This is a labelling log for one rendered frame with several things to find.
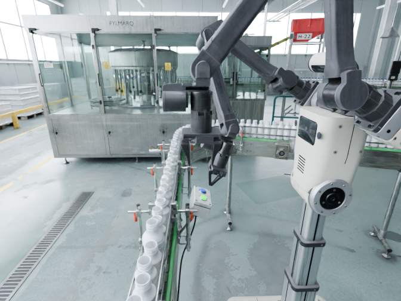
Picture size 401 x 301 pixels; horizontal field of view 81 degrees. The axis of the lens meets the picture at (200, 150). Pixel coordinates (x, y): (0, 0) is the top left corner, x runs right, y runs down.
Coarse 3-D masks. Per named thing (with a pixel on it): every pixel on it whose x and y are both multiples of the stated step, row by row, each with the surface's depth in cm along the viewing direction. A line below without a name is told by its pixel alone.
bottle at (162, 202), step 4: (156, 200) 91; (160, 200) 93; (164, 200) 93; (156, 204) 92; (160, 204) 90; (164, 204) 91; (164, 208) 91; (168, 208) 93; (164, 212) 91; (168, 212) 92; (168, 216) 92; (168, 232) 94; (168, 236) 95
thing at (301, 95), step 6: (300, 84) 103; (306, 84) 103; (312, 84) 104; (318, 84) 102; (288, 90) 107; (294, 90) 104; (300, 90) 104; (306, 90) 103; (312, 90) 103; (294, 96) 106; (300, 96) 105; (306, 96) 104; (294, 102) 111; (300, 102) 107
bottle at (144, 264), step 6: (138, 258) 64; (144, 258) 65; (150, 258) 64; (138, 264) 62; (144, 264) 65; (150, 264) 63; (138, 270) 62; (144, 270) 62; (150, 270) 63; (156, 270) 66; (150, 276) 63; (156, 276) 65; (156, 282) 65; (156, 288) 65
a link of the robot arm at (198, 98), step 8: (192, 88) 59; (200, 88) 59; (208, 88) 59; (192, 96) 59; (200, 96) 57; (208, 96) 58; (192, 104) 59; (200, 104) 58; (208, 104) 59; (200, 112) 60
